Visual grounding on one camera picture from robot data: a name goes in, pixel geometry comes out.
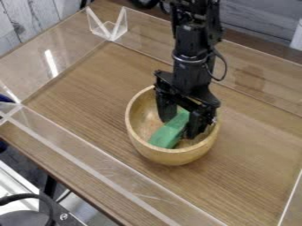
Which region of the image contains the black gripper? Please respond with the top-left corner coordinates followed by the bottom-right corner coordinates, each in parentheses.
top-left (155, 51), bottom-right (220, 139)

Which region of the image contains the green rectangular block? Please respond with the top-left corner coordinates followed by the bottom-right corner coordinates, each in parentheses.
top-left (147, 109), bottom-right (188, 149)

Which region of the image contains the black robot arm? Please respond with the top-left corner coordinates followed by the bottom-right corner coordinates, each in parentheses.
top-left (155, 0), bottom-right (223, 139)

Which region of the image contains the light wooden bowl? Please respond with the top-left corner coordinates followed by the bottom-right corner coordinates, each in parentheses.
top-left (125, 86), bottom-right (220, 166)

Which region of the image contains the black table leg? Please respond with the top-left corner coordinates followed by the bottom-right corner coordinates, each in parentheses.
top-left (44, 176), bottom-right (57, 199)

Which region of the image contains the clear acrylic tray wall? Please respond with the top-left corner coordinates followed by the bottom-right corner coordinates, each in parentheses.
top-left (0, 0), bottom-right (302, 226)

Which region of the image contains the clear acrylic corner bracket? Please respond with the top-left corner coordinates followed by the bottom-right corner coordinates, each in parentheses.
top-left (85, 7), bottom-right (127, 41)

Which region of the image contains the black metal base plate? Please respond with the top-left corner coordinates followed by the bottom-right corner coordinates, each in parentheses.
top-left (41, 193), bottom-right (86, 226)

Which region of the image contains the black cable loop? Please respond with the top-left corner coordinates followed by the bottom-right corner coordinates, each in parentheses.
top-left (0, 192), bottom-right (56, 226)

